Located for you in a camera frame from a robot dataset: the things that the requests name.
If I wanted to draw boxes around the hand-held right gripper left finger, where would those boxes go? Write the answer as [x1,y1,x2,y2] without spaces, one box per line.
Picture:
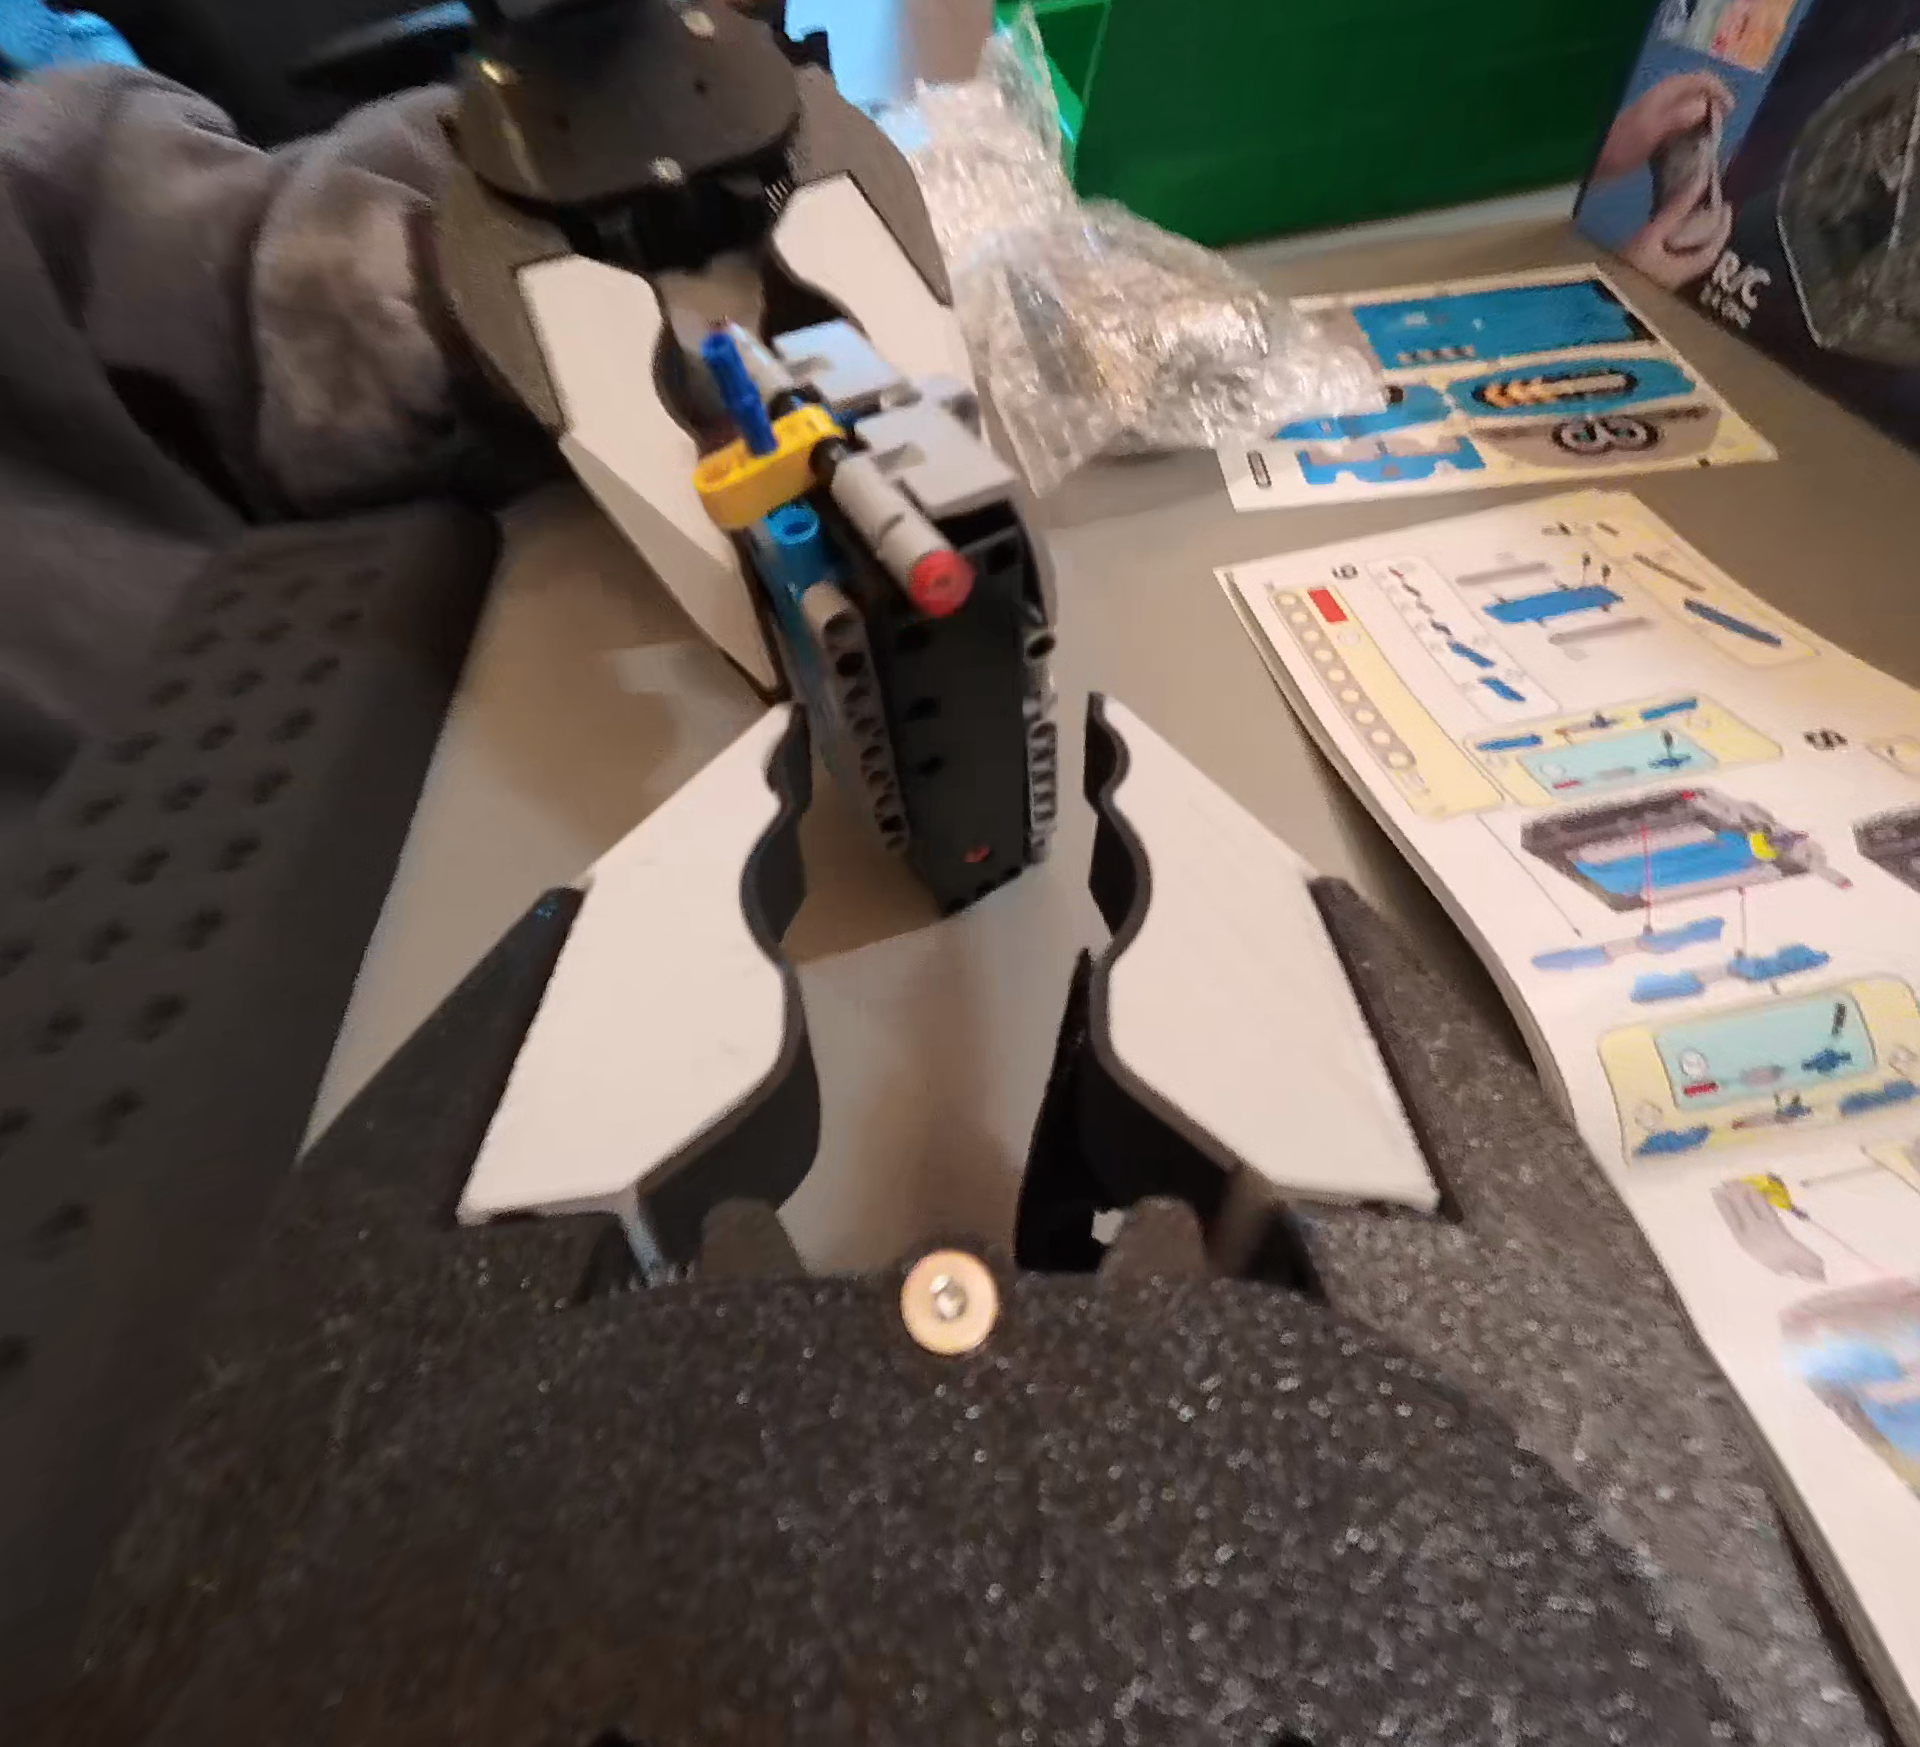
[456,705,821,1228]

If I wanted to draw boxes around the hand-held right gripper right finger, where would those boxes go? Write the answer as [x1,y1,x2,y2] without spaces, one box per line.
[1085,694,1446,1220]

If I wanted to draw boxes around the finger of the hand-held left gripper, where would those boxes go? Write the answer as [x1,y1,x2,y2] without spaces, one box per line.
[762,176,981,399]
[514,259,785,699]

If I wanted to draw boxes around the grey beam with blue connector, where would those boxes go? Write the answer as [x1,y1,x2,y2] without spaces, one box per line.
[746,500,919,862]

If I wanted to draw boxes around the black and grey brick assembly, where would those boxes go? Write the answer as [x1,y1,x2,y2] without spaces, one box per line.
[690,318,1063,919]

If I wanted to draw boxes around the person's left forearm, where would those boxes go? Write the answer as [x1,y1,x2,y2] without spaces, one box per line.
[0,65,516,795]

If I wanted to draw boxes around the grey desk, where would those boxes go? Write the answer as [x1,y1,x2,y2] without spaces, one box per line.
[298,176,1920,1278]

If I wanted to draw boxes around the crinkled clear plastic bag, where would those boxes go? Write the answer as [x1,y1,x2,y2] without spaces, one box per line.
[903,5,1385,500]

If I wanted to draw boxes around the building instruction booklet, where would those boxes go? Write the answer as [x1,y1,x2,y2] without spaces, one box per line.
[1212,483,1920,1726]

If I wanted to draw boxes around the black perforated pad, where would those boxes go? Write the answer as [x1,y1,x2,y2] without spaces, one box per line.
[0,500,508,1680]

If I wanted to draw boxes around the blue sticker sheet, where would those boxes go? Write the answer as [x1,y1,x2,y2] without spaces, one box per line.
[1216,259,1782,520]

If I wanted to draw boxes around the dark printed toy box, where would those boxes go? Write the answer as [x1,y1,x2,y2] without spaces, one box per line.
[1569,0,1920,455]

